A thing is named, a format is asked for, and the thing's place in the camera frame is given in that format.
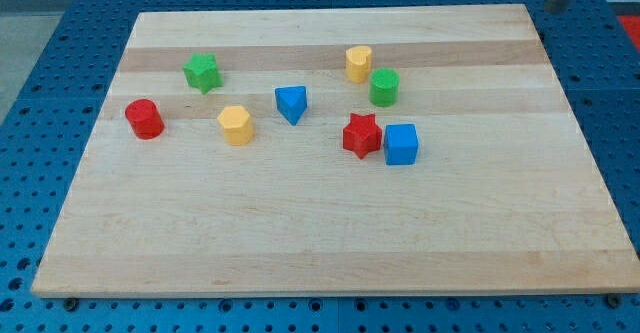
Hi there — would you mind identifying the red star block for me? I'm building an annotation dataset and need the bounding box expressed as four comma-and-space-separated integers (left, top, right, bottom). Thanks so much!
342, 113, 382, 159

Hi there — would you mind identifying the blue triangle block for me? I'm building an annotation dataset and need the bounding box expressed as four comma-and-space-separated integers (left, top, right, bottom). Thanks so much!
275, 86, 307, 125

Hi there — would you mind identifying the blue cube block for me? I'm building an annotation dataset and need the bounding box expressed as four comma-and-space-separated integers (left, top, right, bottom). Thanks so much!
383, 124, 419, 165

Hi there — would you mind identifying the yellow hexagon block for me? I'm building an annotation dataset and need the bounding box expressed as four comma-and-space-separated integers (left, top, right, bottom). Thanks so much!
217, 105, 254, 146

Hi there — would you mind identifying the green cylinder block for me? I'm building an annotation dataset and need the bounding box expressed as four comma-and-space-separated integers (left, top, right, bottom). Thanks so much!
369, 68, 400, 107

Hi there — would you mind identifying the wooden board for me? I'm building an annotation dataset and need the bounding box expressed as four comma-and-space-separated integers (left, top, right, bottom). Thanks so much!
32, 4, 639, 299

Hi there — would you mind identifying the green star block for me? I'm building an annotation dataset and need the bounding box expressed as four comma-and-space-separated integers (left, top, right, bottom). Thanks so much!
183, 53, 223, 94

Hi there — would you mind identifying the red cylinder block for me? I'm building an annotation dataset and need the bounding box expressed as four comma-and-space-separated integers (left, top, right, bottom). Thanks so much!
125, 99, 165, 140

